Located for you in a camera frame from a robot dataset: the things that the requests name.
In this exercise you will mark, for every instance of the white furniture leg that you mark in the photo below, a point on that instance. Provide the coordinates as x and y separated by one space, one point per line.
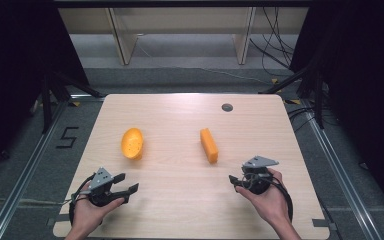
244 36
122 36

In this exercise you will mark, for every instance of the black tape floor mark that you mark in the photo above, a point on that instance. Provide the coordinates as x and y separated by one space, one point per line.
67 137

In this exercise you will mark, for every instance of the person's left hand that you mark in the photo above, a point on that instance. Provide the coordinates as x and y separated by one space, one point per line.
90 213

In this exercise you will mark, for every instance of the grey tape strip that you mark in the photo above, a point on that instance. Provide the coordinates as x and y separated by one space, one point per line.
54 220
323 223

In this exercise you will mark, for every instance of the grey round table grommet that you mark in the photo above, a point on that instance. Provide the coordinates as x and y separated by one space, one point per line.
227 107

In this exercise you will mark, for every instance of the person's right hand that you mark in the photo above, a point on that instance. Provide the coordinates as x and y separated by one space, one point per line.
268 203

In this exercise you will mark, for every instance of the metal floor rail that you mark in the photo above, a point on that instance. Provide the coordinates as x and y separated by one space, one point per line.
340 176
23 176

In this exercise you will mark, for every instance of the orange rectangular block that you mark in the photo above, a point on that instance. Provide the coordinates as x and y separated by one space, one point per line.
209 145

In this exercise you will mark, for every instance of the black tripod stand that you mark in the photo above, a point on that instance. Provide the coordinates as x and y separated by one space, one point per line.
316 90
48 100

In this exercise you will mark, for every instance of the orange oval fruit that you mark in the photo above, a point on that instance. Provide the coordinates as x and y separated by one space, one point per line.
132 144

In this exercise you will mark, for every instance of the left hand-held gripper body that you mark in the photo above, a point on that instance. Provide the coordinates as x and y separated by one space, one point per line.
101 179

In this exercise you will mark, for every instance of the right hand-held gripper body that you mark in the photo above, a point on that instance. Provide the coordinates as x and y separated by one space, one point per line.
258 173

